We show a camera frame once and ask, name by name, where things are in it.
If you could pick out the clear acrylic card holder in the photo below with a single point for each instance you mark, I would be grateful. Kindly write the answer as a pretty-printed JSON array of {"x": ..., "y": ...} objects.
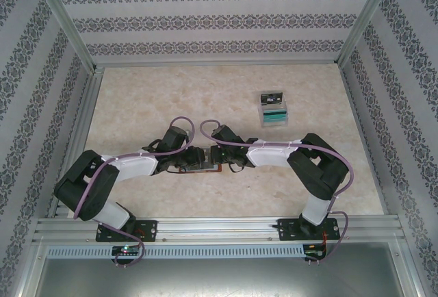
[{"x": 273, "y": 107}]

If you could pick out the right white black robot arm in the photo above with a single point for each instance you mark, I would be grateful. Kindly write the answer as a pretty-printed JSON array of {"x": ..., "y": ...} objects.
[{"x": 273, "y": 155}]

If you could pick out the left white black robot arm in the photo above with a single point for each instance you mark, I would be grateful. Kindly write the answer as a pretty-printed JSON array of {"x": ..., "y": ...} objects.
[{"x": 133, "y": 167}]

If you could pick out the teal card with black stripe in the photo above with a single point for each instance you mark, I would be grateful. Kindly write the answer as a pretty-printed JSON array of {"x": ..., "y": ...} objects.
[{"x": 273, "y": 116}]

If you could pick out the small circuit board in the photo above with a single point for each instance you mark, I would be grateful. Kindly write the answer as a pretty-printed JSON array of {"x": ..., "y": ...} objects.
[
  {"x": 315, "y": 252},
  {"x": 126, "y": 249}
]

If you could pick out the grey metal sheet panel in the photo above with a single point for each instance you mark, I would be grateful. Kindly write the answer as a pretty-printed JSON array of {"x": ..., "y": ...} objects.
[{"x": 219, "y": 280}]

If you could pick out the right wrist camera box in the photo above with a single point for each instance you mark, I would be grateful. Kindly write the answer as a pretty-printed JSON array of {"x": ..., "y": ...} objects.
[{"x": 226, "y": 134}]

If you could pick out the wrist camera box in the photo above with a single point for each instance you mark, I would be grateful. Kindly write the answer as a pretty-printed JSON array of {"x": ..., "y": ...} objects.
[
  {"x": 226, "y": 134},
  {"x": 172, "y": 139}
]

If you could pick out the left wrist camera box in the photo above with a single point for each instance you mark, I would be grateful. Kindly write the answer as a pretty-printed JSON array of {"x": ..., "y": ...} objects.
[{"x": 172, "y": 139}]

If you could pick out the wide aluminium base rail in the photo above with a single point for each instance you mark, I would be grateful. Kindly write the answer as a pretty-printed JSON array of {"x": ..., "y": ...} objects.
[{"x": 219, "y": 228}]

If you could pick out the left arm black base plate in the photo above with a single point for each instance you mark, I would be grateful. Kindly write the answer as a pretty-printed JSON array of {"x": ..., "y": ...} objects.
[{"x": 150, "y": 228}]

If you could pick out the aluminium frame beam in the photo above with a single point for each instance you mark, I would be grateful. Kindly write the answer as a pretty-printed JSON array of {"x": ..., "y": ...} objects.
[{"x": 219, "y": 66}]

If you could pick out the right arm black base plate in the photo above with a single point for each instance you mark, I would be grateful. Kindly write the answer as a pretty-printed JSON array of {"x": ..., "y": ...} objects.
[{"x": 287, "y": 230}]

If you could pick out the aluminium table edge rail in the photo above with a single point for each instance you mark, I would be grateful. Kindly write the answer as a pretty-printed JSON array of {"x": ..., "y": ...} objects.
[
  {"x": 366, "y": 139},
  {"x": 80, "y": 132}
]

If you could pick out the aluminium frame post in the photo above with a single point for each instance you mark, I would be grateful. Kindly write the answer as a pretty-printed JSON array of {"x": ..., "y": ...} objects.
[
  {"x": 65, "y": 20},
  {"x": 365, "y": 20}
]

